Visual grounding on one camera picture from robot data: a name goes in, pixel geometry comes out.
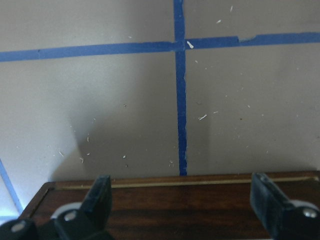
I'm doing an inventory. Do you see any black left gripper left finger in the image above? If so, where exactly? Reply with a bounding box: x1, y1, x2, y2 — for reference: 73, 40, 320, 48
79, 175, 112, 230

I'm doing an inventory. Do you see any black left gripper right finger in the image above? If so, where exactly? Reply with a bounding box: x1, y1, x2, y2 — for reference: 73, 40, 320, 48
250, 173, 296, 235

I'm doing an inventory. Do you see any dark brown wooden cabinet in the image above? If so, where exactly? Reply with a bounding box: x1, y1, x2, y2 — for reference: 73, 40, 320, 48
19, 171, 320, 240

